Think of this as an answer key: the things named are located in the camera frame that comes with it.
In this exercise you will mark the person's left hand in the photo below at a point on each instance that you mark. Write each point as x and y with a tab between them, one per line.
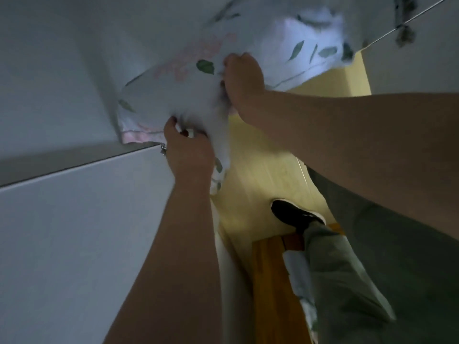
192	157

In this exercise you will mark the person's left fingers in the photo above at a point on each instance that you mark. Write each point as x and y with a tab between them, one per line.
172	127

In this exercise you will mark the person's right fingers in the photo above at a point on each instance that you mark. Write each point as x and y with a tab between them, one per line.
227	66

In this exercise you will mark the white leaf-print bed sheet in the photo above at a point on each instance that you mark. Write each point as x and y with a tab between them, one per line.
200	89

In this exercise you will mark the grey-green shirt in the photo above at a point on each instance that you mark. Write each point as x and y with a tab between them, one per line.
412	275

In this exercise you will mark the black shoe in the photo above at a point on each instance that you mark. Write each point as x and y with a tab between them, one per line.
292	213

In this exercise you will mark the person's right forearm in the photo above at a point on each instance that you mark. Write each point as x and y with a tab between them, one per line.
358	139

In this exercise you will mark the person's right hand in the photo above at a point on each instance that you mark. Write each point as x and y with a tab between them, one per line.
245	80

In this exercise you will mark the person's left forearm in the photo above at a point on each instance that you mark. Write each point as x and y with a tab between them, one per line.
179	268

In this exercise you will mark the white wardrobe door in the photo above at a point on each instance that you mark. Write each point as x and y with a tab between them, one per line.
416	60

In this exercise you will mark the light grey trouser leg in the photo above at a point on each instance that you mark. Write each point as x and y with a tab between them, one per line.
340	283

